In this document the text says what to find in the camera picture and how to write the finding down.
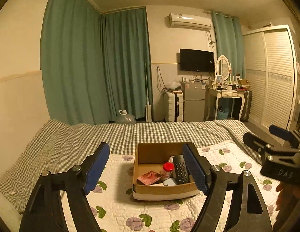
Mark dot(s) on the silver mini fridge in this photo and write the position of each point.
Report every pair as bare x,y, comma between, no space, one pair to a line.
194,101

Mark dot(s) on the pink floral card box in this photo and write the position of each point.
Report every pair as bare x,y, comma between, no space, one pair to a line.
149,178

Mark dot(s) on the white air conditioner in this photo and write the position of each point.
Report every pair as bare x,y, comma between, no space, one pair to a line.
190,21

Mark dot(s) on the white suitcase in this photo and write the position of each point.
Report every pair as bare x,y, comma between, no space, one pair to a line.
174,106

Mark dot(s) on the clear water jug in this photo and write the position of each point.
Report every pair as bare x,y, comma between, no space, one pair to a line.
125,118

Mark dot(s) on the teal curtain left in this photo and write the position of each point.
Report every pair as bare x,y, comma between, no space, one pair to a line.
93,64

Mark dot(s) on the grey checked bed sheet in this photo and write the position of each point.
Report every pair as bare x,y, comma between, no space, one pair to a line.
58,146

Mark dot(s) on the white floral quilt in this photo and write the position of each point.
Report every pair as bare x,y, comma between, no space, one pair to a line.
117,206

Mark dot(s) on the black remote control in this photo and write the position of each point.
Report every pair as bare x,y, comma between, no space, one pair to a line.
180,173

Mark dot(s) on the white plastic bottle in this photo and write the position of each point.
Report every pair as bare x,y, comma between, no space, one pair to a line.
171,159

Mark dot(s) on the brown cardboard box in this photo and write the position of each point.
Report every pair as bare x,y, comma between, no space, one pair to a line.
152,156

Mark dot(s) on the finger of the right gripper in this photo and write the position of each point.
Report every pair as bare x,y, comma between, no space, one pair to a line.
257,144
293,137

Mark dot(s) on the white louvred wardrobe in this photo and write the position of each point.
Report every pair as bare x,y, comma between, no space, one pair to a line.
270,68

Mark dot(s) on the oval white mirror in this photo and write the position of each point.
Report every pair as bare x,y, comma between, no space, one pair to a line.
223,68

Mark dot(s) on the black wall television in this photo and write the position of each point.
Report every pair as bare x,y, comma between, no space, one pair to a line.
196,60

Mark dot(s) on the teal curtain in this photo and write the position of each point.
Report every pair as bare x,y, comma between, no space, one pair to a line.
93,64
229,41

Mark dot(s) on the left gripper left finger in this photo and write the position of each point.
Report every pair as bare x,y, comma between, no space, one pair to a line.
44,210

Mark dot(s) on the red cap white bottle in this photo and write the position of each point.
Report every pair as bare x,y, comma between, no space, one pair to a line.
167,170

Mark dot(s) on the teal curtain right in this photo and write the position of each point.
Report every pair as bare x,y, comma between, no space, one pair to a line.
229,41

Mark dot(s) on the person's right hand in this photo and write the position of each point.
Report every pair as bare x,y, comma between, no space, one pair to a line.
286,192

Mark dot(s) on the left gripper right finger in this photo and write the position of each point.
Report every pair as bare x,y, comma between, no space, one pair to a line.
248,211

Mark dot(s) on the white dressing table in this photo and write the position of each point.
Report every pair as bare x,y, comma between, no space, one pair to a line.
225,98

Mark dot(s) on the white power charger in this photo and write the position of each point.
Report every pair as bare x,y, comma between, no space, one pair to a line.
170,182

